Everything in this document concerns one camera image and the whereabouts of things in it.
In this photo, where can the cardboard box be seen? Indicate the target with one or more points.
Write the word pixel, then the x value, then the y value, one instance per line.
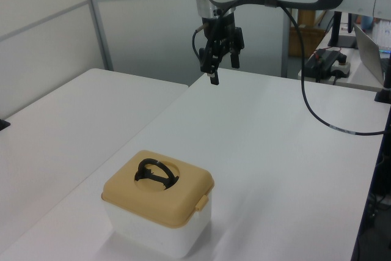
pixel 305 42

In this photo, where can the grey emergency stop button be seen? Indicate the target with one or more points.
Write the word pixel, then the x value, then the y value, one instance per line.
pixel 342 67

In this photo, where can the black power box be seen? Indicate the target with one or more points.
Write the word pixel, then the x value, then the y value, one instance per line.
pixel 319 65

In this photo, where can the grey laptop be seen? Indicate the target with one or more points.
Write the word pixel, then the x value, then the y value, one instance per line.
pixel 368 53

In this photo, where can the white side table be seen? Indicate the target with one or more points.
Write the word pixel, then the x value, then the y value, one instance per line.
pixel 354 83

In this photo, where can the grey desk post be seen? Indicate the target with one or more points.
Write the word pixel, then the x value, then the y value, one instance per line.
pixel 285 44

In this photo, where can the black monitor stand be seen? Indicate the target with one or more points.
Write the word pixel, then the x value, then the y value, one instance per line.
pixel 337 28

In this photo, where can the tan plastic case lid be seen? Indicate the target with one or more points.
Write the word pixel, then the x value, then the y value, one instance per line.
pixel 183 193

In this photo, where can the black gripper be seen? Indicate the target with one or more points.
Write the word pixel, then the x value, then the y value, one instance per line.
pixel 221 31

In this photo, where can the grey partition post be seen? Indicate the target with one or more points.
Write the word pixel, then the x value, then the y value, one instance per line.
pixel 97 19

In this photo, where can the white plastic tool case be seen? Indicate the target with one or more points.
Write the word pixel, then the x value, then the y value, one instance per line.
pixel 159 239

